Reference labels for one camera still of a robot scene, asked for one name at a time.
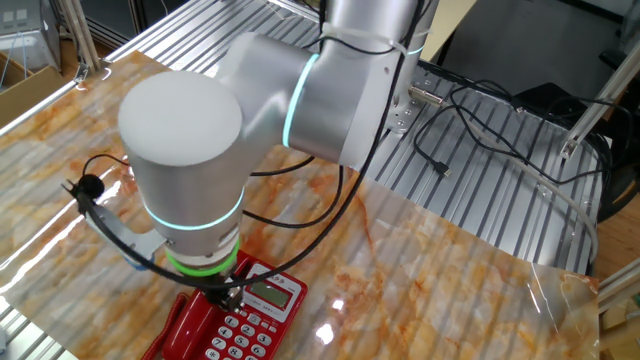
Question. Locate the red telephone base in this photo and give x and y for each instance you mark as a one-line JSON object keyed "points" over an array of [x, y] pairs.
{"points": [[260, 320]]}

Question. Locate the orange marble pattern mat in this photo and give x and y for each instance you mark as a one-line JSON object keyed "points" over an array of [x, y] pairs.
{"points": [[400, 280]]}

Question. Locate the red telephone handset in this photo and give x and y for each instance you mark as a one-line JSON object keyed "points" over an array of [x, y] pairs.
{"points": [[190, 325]]}

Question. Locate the aluminium frame post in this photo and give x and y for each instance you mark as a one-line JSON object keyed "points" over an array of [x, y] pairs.
{"points": [[80, 35], [595, 105]]}

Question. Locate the grey equipment box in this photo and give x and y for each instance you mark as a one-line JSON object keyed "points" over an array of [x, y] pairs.
{"points": [[30, 35]]}

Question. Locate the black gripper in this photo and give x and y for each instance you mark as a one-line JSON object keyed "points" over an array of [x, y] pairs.
{"points": [[222, 295]]}

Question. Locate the black power adapter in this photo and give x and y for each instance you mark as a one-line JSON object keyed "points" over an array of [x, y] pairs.
{"points": [[550, 105]]}

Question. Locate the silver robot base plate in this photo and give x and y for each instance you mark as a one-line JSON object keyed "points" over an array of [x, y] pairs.
{"points": [[405, 115]]}

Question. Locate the brown cardboard box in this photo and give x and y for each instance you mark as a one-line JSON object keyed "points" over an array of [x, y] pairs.
{"points": [[30, 95]]}

